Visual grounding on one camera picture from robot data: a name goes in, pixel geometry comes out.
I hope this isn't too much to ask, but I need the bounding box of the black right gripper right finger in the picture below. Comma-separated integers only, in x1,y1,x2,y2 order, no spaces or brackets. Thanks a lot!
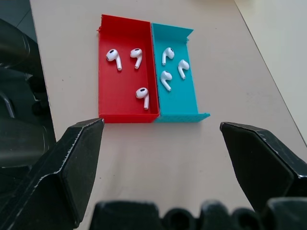
220,121,307,213

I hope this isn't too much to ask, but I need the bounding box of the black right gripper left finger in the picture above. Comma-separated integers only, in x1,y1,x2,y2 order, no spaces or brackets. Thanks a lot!
0,117,105,230

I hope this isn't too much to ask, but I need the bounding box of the dark robot body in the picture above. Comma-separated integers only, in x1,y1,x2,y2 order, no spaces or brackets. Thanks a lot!
0,18,57,204

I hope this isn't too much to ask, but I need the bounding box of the teal plastic tray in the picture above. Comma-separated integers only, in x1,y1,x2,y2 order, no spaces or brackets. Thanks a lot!
151,22,211,124

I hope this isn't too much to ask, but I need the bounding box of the red plastic tray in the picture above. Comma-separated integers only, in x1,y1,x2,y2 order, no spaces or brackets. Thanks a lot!
96,14,161,124

